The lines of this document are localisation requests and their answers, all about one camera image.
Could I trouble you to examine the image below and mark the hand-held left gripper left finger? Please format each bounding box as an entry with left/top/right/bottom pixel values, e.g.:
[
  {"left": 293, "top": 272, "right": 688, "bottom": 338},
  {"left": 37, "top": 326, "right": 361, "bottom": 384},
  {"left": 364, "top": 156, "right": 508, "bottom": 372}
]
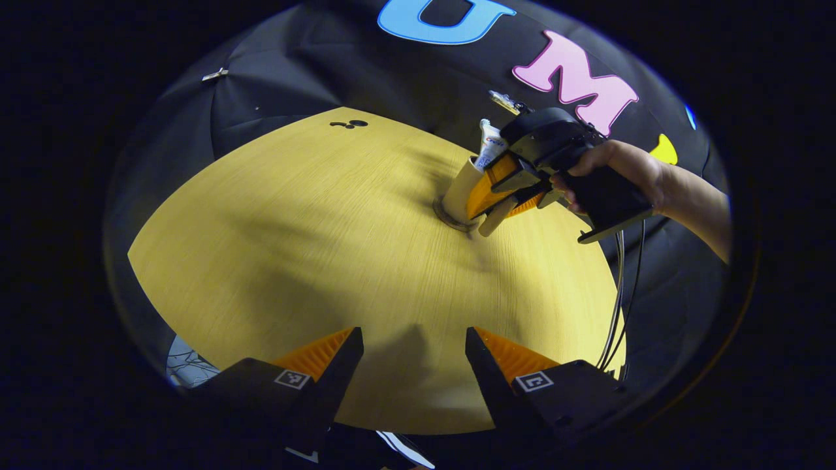
[{"left": 186, "top": 327, "right": 365, "bottom": 458}]

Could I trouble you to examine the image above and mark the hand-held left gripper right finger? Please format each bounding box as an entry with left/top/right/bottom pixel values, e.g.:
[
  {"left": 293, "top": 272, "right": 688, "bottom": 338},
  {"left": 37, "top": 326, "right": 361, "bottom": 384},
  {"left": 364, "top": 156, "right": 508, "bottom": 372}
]
[{"left": 465, "top": 327, "right": 628, "bottom": 458}]

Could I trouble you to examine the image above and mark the beige cup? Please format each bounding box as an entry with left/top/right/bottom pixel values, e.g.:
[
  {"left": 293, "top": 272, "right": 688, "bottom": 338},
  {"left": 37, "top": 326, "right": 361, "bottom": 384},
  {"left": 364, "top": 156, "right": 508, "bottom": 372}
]
[{"left": 443, "top": 155, "right": 517, "bottom": 238}]

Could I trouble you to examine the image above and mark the white toothpaste tube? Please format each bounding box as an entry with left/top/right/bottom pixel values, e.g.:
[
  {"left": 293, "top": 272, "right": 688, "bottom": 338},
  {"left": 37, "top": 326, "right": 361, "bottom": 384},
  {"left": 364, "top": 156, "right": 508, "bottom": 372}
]
[{"left": 483, "top": 131, "right": 509, "bottom": 172}]

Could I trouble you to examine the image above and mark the round brown coaster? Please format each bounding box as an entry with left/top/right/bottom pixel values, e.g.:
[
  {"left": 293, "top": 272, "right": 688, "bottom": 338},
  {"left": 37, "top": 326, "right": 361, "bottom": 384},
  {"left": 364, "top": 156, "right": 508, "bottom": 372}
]
[{"left": 433, "top": 199, "right": 481, "bottom": 234}]

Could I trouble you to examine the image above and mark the black cable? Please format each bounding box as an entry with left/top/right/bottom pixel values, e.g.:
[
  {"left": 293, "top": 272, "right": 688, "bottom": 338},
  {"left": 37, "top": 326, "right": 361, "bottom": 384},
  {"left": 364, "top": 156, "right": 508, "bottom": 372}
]
[
  {"left": 596, "top": 221, "right": 626, "bottom": 371},
  {"left": 604, "top": 219, "right": 647, "bottom": 379}
]

